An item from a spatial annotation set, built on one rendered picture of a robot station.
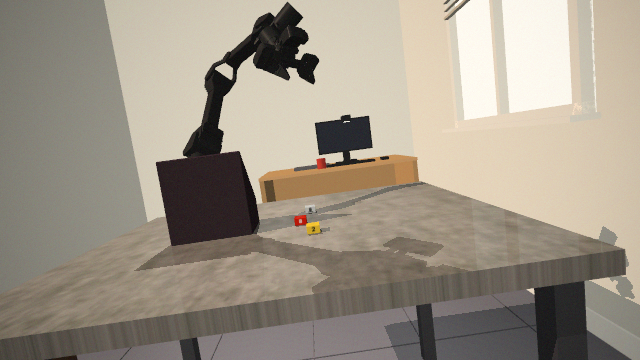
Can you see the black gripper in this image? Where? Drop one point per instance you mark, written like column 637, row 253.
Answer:
column 270, row 59

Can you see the yellow block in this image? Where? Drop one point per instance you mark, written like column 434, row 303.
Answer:
column 313, row 228

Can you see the red block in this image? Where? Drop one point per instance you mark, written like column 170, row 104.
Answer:
column 300, row 220

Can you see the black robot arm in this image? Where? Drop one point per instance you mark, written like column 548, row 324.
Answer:
column 208, row 138

